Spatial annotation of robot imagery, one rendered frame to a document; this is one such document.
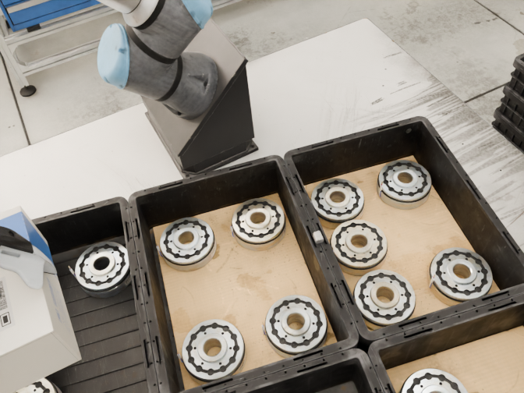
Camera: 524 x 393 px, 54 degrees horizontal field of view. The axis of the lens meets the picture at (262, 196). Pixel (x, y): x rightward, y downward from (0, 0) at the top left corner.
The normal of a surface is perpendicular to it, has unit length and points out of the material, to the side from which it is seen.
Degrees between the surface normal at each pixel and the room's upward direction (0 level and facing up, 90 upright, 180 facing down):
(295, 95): 0
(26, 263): 58
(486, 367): 0
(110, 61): 51
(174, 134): 44
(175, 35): 96
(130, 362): 0
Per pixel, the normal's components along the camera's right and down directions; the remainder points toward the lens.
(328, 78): -0.07, -0.61
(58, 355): 0.45, 0.69
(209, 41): -0.66, -0.15
